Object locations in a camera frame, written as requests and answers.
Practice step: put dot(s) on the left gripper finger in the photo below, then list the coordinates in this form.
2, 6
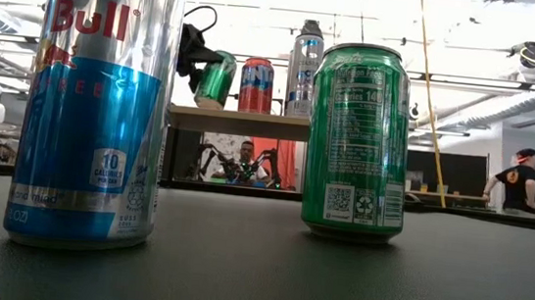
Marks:
201, 67

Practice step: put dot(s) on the green Sprite can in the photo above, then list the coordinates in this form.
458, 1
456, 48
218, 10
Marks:
359, 144
215, 83

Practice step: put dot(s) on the red Fanta can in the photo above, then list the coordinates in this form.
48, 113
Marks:
255, 94

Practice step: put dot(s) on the white Celsius can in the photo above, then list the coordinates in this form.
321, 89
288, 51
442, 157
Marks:
302, 84

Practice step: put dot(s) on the black background robot arm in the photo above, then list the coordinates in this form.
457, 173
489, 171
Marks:
210, 157
268, 162

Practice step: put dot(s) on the small wooden shelf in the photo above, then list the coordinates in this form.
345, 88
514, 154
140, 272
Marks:
231, 123

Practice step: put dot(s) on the white patterned panel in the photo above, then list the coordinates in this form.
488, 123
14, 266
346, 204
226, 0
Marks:
221, 140

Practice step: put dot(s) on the grey round hanging reel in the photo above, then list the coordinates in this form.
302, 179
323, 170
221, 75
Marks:
312, 27

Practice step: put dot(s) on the blue silver Red Bull can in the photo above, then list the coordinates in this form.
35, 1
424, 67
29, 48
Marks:
92, 128

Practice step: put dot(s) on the black hook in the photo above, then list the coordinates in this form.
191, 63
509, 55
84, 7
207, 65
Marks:
414, 111

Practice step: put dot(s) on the long wooden counter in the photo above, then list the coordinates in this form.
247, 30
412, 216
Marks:
460, 196

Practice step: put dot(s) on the black round hanging reel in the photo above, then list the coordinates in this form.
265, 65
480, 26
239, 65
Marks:
532, 55

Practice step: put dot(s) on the black wall board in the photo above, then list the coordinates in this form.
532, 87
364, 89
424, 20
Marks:
457, 173

